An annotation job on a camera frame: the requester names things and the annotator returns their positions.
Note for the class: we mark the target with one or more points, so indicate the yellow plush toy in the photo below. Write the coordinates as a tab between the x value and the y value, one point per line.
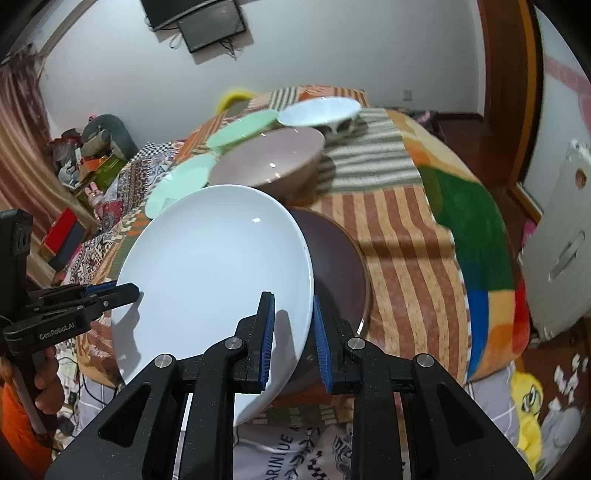
526	397

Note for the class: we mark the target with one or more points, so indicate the wall socket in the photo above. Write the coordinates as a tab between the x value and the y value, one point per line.
406	95

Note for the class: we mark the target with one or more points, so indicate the pinkish brown bowl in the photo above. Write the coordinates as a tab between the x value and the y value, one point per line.
268	157

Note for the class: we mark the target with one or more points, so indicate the pink bunny toy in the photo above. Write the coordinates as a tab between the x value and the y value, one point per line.
94	194

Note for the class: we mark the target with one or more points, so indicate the mint green plate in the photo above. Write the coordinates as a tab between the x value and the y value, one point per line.
184	180

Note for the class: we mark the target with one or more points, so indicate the white printed bedsheet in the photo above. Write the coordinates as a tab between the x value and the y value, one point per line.
286	443

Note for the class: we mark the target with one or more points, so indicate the white bowl with dark dots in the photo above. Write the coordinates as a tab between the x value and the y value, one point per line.
318	111

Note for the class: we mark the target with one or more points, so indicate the white plate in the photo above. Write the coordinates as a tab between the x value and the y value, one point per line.
207	258

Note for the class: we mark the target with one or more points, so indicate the red box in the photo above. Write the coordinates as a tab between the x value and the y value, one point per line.
62	228

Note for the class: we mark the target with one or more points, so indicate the mint green bowl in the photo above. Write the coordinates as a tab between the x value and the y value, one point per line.
240	129

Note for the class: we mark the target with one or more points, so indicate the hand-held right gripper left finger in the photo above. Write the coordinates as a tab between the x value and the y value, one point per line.
268	341

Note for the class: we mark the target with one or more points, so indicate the wooden door frame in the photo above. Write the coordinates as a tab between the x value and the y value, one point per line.
508	92

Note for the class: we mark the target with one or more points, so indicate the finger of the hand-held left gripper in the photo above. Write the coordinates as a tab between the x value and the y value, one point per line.
99	289
117	295

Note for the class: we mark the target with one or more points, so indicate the dark blue box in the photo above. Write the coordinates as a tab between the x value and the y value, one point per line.
60	261

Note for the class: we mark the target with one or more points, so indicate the black wall device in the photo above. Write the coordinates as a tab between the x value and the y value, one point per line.
184	9

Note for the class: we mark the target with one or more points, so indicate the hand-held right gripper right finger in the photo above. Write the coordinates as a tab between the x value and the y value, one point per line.
321	341

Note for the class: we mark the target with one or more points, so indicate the person's left forearm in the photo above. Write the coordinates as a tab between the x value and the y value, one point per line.
18	424

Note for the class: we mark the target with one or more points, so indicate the wall monitor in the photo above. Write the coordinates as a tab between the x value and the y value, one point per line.
212	27

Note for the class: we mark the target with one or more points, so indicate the striped patchwork blanket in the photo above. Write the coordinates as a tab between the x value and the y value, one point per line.
406	221

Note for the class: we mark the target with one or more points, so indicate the dark brown plate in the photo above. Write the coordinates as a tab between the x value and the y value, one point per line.
337	272

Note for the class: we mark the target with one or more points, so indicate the person's left hand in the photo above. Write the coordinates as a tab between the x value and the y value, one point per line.
48	378

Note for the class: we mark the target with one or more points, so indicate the striped brown curtain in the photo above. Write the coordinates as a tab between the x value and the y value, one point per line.
27	152

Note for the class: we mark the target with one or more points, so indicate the checkered paisley quilt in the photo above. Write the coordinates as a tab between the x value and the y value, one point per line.
120	207

